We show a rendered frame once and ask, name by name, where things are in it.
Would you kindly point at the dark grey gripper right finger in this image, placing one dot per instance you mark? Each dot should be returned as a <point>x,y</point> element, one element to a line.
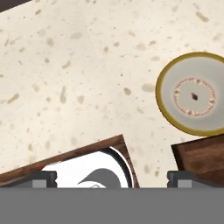
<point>180,178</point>

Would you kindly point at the white and black round thing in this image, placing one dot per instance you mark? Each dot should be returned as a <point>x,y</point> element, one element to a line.
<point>73,169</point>

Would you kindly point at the grey bowl with yellow rim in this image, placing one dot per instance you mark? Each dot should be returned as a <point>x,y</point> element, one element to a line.
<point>189,73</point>

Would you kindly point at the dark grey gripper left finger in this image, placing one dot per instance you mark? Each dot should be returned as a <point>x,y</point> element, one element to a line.
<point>43,178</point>

